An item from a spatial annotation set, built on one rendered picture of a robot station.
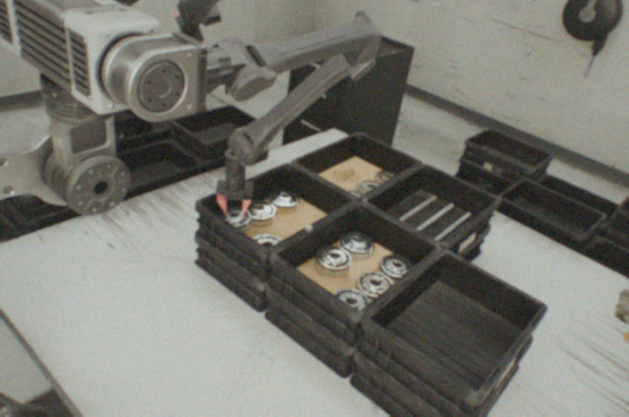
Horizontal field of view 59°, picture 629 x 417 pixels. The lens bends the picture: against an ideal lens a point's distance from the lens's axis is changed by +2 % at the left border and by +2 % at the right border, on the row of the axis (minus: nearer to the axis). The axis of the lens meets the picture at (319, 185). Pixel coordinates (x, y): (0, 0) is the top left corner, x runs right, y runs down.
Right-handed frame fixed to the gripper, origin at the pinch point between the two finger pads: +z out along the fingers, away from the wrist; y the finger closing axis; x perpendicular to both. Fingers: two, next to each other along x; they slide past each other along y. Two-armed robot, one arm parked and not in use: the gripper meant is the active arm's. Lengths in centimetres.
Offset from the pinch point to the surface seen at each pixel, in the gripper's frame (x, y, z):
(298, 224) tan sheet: -5.1, -19.5, 6.9
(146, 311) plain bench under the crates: 20.7, 21.7, 19.0
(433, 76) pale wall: -330, -162, 63
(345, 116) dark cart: -148, -55, 30
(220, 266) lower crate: 8.6, 3.2, 12.8
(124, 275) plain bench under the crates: 7.1, 30.5, 18.3
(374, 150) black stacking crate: -48, -50, 1
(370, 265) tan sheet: 12.4, -39.5, 8.0
